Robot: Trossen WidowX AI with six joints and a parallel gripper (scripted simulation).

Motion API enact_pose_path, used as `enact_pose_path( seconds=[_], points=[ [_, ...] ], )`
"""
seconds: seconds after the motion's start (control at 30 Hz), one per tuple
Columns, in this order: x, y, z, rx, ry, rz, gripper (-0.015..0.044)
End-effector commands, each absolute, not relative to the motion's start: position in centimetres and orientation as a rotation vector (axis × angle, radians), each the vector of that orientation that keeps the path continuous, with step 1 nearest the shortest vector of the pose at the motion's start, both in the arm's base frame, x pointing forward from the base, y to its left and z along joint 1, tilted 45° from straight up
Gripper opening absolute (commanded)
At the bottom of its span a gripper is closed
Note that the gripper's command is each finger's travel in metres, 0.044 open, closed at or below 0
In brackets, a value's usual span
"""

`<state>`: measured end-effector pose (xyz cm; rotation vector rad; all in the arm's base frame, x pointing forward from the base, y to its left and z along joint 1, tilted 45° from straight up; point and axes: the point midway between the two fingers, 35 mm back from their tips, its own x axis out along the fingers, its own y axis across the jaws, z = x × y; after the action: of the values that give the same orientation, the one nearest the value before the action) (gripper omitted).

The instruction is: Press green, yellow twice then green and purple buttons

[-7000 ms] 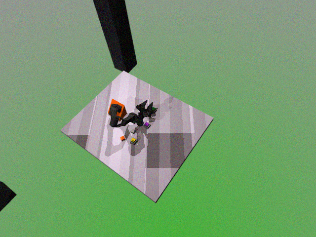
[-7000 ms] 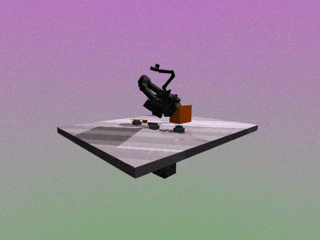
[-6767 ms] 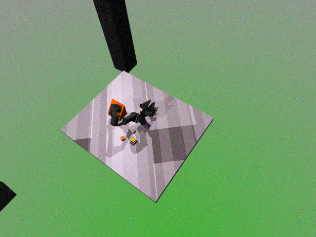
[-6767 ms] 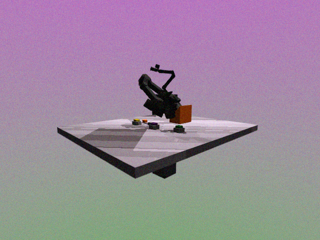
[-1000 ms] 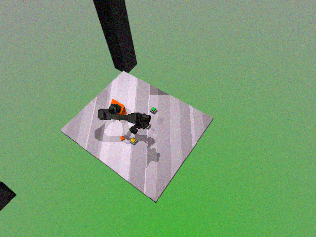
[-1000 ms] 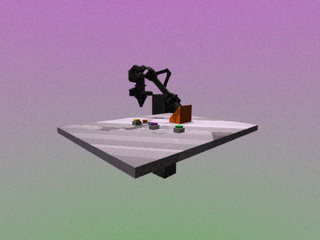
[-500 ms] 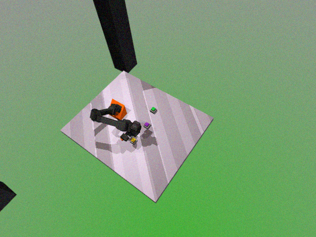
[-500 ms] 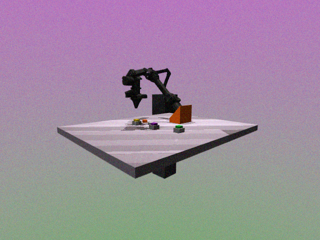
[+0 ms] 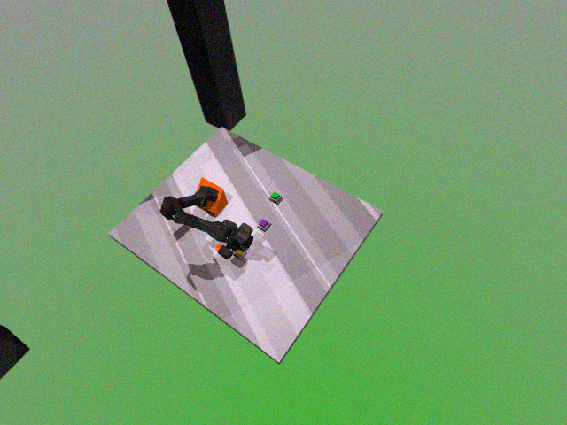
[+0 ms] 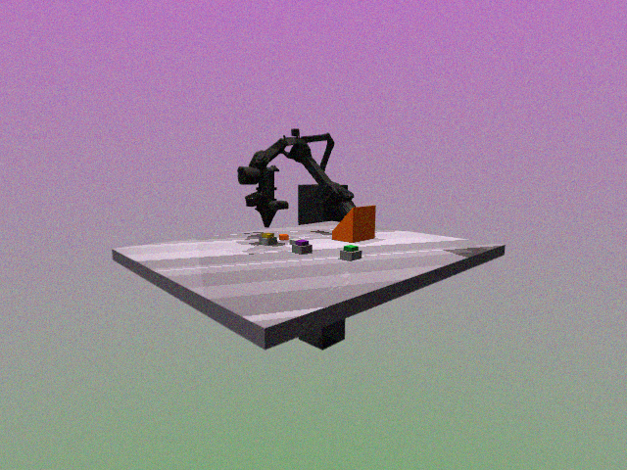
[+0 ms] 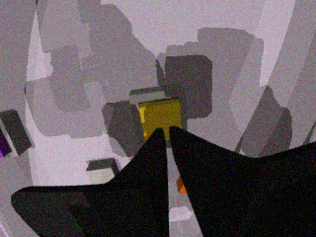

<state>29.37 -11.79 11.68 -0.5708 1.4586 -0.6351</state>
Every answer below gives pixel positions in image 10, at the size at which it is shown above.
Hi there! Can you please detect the yellow button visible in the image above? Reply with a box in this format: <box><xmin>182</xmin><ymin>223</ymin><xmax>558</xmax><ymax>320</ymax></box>
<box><xmin>259</xmin><ymin>233</ymin><xmax>277</xmax><ymax>246</ymax></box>

